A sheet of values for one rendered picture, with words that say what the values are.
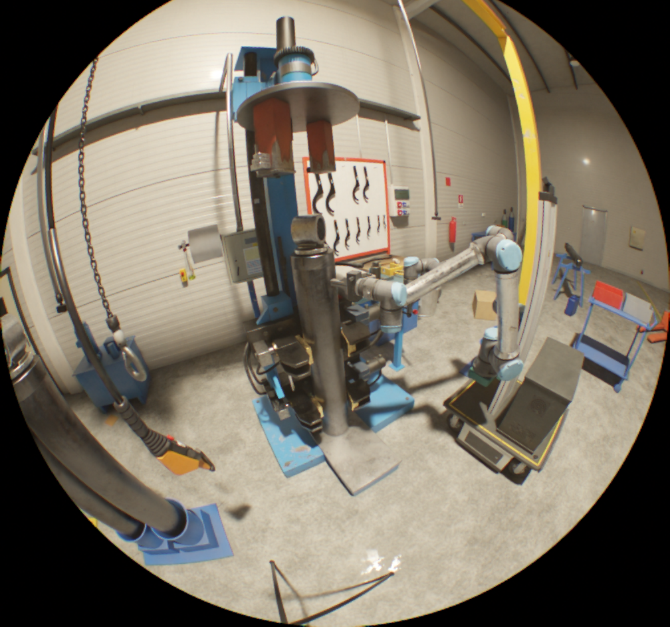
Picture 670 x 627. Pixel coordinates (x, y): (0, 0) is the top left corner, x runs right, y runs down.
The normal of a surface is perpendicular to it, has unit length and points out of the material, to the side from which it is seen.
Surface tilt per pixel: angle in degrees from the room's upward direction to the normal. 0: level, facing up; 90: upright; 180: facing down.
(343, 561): 0
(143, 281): 90
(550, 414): 90
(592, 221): 90
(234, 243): 90
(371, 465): 0
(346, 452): 0
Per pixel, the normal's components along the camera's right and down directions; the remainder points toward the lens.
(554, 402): -0.87, 0.25
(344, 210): 0.51, 0.28
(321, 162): -0.45, 0.37
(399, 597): -0.09, -0.92
